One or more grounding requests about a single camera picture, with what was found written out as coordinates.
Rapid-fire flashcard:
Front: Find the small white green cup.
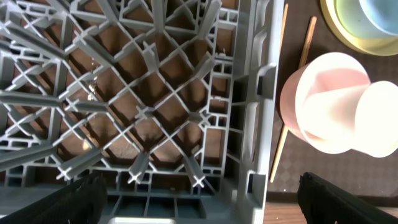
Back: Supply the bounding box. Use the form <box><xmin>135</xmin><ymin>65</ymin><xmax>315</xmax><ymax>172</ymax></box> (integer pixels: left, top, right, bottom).
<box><xmin>300</xmin><ymin>81</ymin><xmax>397</xmax><ymax>158</ymax></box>

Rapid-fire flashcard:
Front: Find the left wooden chopstick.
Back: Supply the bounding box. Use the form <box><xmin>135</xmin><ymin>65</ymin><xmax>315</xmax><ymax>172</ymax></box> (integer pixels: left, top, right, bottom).
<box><xmin>279</xmin><ymin>3</ymin><xmax>289</xmax><ymax>52</ymax></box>

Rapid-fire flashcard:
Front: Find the pink white bowl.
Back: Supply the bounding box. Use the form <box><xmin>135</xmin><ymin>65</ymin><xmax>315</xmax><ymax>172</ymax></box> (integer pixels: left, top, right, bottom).
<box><xmin>279</xmin><ymin>52</ymin><xmax>370</xmax><ymax>154</ymax></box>

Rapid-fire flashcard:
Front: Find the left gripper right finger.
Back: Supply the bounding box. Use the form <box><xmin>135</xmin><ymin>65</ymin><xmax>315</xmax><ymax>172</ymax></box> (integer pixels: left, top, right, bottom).
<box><xmin>297</xmin><ymin>172</ymin><xmax>397</xmax><ymax>224</ymax></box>

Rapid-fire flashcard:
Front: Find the light blue bowl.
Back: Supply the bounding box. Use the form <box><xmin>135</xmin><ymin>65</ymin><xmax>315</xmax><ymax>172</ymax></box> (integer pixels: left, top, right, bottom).
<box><xmin>335</xmin><ymin>0</ymin><xmax>397</xmax><ymax>39</ymax></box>

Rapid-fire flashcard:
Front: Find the dark brown serving tray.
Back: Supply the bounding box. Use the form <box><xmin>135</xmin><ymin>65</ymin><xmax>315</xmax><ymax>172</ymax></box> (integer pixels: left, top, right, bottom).
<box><xmin>267</xmin><ymin>0</ymin><xmax>397</xmax><ymax>207</ymax></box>

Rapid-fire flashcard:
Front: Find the grey plastic dishwasher rack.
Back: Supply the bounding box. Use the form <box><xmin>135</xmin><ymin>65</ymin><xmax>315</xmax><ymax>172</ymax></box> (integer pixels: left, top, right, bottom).
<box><xmin>1</xmin><ymin>1</ymin><xmax>284</xmax><ymax>223</ymax></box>

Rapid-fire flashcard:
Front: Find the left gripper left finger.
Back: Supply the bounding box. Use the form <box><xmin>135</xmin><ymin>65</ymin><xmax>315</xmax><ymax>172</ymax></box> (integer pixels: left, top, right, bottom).
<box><xmin>1</xmin><ymin>173</ymin><xmax>108</xmax><ymax>224</ymax></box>

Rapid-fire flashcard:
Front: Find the yellow plate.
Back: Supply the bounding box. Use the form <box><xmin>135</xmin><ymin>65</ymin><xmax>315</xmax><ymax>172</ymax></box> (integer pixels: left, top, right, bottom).
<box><xmin>320</xmin><ymin>0</ymin><xmax>397</xmax><ymax>56</ymax></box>

